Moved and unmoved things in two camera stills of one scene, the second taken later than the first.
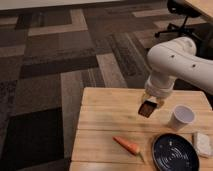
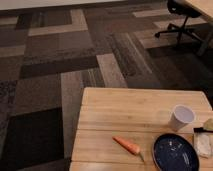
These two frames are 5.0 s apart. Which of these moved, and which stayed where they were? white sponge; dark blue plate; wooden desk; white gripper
Moved: white gripper
Stayed: dark blue plate; white sponge; wooden desk
